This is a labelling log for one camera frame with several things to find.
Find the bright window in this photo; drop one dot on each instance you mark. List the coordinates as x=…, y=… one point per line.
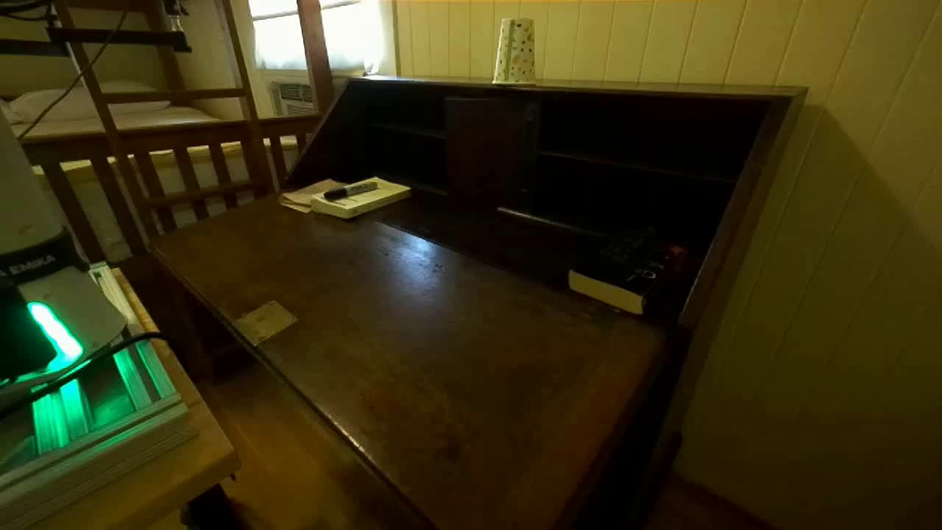
x=281, y=40

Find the white book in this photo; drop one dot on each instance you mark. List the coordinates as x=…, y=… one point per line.
x=377, y=202

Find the brown paper envelope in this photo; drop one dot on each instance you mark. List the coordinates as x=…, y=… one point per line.
x=297, y=199

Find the black grey marker pen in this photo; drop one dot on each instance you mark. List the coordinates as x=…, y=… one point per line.
x=349, y=189

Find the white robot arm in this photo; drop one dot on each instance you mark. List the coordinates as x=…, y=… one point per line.
x=24, y=208

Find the dark wooden secretary desk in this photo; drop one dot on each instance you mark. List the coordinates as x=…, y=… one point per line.
x=442, y=371

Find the black calculator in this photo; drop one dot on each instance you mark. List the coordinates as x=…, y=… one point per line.
x=636, y=259

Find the light wooden side table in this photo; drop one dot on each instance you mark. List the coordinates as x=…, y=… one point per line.
x=178, y=473

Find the white window air conditioner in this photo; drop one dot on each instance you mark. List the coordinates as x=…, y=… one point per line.
x=293, y=97

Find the small paper label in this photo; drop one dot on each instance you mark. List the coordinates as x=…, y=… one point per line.
x=265, y=323

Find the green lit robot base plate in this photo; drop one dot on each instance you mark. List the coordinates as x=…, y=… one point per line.
x=90, y=401

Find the white paper cup coloured dots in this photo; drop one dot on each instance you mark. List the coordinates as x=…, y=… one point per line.
x=515, y=47

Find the white mattress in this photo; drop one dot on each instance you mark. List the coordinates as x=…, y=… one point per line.
x=60, y=105

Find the black metal bar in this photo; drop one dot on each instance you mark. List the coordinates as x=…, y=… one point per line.
x=118, y=40

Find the wooden bunk ladder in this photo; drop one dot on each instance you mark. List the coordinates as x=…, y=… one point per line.
x=103, y=106

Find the white flat box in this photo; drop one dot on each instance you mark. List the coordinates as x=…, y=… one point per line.
x=605, y=293

